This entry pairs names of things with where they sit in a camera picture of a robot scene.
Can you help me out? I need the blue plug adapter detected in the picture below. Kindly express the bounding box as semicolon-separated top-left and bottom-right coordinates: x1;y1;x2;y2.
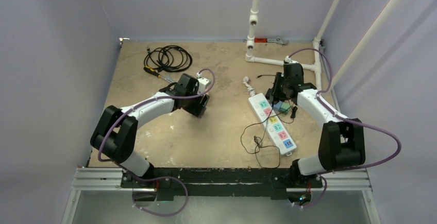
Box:
272;101;283;112

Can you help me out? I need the white strip cord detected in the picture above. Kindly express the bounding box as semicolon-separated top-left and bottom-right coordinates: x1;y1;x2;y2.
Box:
242;76;257;97

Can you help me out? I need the white colourful power strip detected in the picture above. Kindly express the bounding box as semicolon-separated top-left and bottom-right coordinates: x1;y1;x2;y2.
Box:
248;93;297;156

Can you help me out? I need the green plug adapter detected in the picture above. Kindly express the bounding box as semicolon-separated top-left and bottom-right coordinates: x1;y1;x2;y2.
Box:
279;103;291;114

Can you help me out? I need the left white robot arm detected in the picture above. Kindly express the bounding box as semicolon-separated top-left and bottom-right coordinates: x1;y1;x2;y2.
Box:
90;74;215;187

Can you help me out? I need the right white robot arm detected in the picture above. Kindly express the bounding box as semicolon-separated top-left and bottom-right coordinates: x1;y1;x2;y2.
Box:
267;61;365;186

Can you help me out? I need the silver open-end wrench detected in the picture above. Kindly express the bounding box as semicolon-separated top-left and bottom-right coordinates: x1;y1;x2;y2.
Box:
160;75;175;83

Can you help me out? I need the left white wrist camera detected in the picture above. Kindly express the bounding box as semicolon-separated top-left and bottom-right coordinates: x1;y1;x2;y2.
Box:
196;73;211;94

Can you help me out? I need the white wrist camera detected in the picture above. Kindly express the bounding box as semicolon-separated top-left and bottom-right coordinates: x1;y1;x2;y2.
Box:
283;56;296;64
196;73;211;94

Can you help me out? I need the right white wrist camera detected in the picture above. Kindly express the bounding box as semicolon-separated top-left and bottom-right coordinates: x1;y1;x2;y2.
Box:
283;56;296;64

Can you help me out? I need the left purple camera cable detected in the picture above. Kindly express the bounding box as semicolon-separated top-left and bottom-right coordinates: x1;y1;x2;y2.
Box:
97;68;216;163

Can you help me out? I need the purple camera cable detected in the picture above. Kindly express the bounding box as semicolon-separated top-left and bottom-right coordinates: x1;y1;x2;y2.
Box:
288;48;402;173
97;68;216;163

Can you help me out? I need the red handled adjustable wrench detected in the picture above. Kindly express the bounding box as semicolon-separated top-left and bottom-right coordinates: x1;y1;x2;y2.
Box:
254;37;289;45

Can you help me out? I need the coiled black cable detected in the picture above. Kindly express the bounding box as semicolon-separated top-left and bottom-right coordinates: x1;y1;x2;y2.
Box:
143;45;193;73

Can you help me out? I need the thin black adapter cable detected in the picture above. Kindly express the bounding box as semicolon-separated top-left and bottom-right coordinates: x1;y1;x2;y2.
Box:
240;101;296;169

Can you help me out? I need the yellow handled screwdriver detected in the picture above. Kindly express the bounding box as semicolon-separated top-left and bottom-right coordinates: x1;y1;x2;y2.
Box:
143;66;161;78

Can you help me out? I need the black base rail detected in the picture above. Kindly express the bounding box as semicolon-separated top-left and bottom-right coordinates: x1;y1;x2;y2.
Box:
121;167;323;201

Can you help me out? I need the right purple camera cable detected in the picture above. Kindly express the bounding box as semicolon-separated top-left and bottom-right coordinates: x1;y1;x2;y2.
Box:
288;48;402;173

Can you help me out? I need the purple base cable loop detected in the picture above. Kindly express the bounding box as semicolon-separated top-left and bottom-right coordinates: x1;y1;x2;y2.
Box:
131;176;190;217

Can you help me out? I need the white PVC pipe frame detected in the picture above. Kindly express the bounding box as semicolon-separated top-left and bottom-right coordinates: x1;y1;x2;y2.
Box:
255;0;404;73

